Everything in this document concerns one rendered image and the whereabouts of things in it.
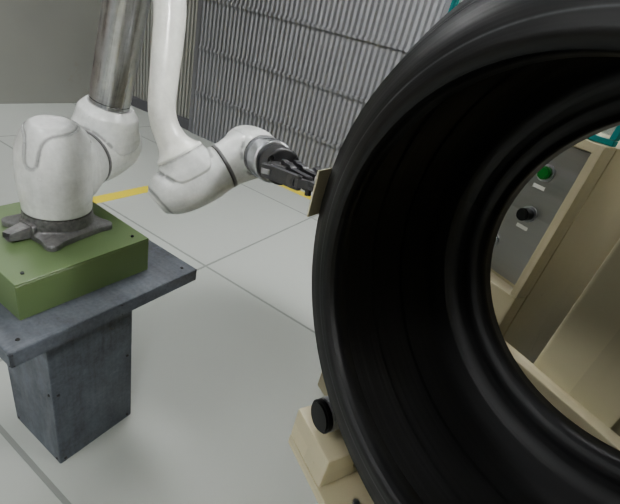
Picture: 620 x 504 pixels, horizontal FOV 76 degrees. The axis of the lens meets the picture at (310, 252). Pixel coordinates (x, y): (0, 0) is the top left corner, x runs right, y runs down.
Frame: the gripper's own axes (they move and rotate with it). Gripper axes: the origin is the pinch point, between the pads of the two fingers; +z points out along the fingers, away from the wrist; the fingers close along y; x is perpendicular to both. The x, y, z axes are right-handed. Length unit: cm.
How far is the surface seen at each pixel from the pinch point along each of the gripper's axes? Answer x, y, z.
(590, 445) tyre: 19.3, 15.5, 42.1
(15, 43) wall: -11, -71, -469
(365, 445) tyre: 18.0, -11.9, 32.2
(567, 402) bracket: 21.7, 24.8, 35.3
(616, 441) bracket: 23, 25, 42
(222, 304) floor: 96, 29, -120
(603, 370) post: 15.2, 26.9, 36.8
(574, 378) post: 18.8, 26.9, 34.1
